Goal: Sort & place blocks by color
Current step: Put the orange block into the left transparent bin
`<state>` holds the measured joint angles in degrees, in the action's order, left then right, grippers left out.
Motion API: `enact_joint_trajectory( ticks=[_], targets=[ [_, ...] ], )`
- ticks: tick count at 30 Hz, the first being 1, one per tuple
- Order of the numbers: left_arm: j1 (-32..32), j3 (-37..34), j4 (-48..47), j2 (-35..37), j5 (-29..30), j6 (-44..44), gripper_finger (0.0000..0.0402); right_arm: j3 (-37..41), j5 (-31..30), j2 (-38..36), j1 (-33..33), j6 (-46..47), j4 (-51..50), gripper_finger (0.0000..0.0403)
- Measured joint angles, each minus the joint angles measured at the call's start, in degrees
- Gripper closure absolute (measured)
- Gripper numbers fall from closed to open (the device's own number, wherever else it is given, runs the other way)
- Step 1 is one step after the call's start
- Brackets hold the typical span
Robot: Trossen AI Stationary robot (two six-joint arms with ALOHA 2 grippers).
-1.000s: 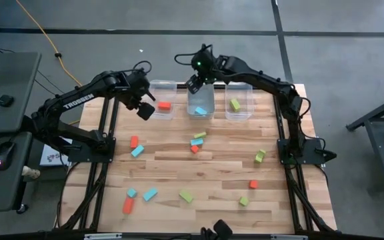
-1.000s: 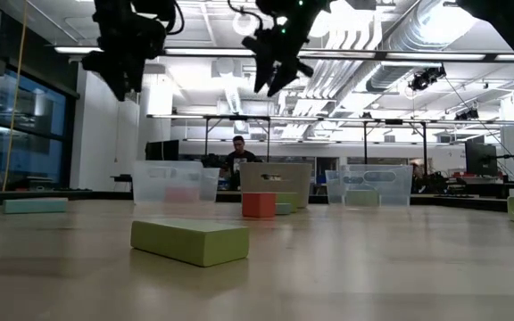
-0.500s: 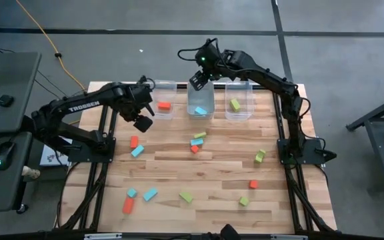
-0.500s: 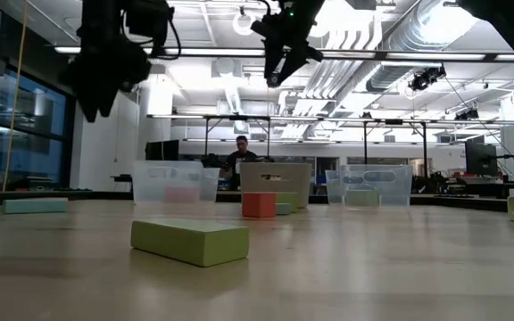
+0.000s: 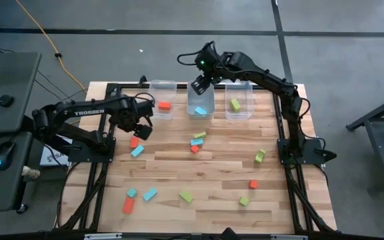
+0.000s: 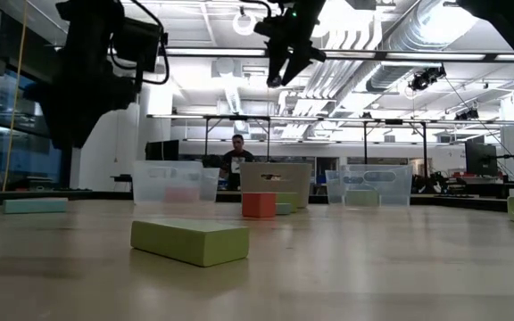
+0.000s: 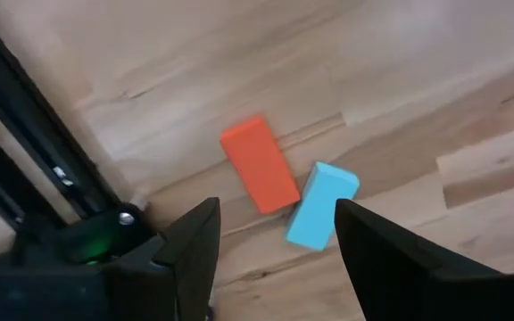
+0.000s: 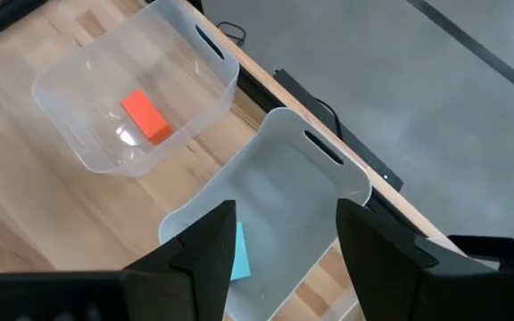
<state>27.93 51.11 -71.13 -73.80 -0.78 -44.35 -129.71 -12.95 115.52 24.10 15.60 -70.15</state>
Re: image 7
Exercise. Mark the orange rectangular block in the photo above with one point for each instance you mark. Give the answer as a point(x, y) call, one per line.
point(259, 165)

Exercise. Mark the blue rectangular block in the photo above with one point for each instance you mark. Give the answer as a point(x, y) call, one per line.
point(319, 209)

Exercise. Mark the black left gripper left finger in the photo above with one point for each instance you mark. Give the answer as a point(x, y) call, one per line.
point(105, 298)

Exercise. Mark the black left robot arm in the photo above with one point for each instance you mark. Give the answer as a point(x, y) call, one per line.
point(87, 232)

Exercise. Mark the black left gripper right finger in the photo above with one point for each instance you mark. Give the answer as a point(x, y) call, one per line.
point(417, 294)

